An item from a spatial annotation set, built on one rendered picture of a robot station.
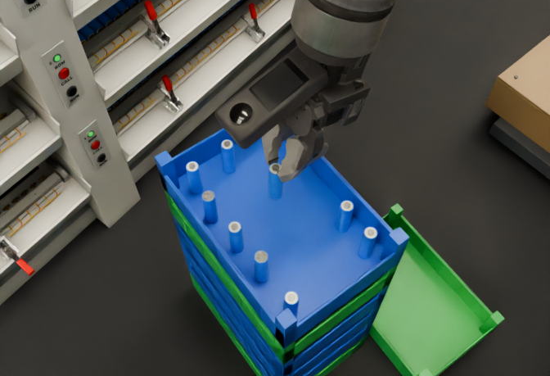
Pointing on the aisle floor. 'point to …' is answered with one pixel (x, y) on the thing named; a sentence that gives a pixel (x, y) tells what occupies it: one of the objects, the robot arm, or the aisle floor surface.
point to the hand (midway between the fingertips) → (274, 169)
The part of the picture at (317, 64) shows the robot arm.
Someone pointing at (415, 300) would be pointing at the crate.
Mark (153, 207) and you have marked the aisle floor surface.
